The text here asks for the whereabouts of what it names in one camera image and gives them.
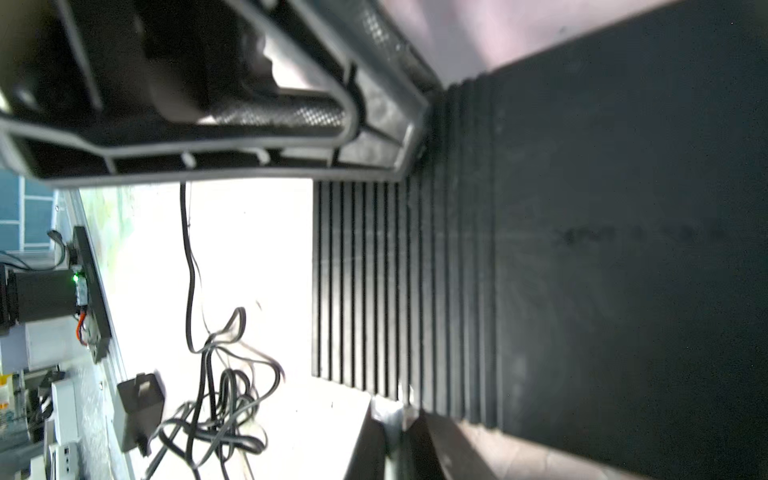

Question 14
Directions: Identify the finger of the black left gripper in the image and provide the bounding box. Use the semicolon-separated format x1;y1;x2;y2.
1;1;432;188

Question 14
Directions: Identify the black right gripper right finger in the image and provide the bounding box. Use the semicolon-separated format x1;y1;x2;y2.
401;412;497;480

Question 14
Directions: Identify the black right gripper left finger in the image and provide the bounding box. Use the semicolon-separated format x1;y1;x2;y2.
343;414;387;480

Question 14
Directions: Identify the grey ethernet cable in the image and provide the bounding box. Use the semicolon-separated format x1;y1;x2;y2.
371;395;409;463

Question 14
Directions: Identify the black adapter cord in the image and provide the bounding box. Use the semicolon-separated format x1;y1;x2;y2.
140;182;286;480

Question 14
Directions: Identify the black ribbed network switch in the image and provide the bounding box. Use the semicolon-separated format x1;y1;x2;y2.
311;1;767;479

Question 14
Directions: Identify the black loose power adapter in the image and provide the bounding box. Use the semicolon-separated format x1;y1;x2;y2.
113;373;165;457

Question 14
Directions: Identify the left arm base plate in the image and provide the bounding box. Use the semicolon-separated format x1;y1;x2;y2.
67;226;113;364

